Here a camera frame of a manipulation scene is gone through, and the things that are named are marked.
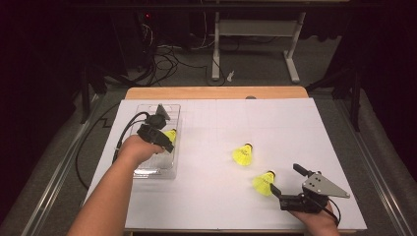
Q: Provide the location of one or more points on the clear plastic container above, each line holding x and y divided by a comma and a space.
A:
160, 164

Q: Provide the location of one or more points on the person's right hand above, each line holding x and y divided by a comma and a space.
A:
319, 224

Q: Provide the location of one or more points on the aluminium floor rail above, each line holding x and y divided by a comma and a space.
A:
57, 175
375, 170

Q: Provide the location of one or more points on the white table mat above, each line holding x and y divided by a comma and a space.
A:
213, 131

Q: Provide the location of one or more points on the white metal frame desk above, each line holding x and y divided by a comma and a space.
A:
255, 28

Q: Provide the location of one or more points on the small grey round object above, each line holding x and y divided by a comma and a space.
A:
250, 97

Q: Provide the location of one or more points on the black metal stand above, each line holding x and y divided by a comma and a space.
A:
86, 98
355, 105

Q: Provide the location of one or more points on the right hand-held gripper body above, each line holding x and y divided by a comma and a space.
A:
323, 187

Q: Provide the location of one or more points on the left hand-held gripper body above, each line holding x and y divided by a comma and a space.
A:
152, 131

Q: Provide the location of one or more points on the person's left hand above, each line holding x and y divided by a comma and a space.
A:
139, 150

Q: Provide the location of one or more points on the yellow shuttlecock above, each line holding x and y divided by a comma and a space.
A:
171, 135
243, 155
263, 184

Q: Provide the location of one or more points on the small white floor object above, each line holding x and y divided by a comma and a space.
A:
230, 76

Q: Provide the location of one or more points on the black computer tower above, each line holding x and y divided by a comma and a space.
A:
131, 39

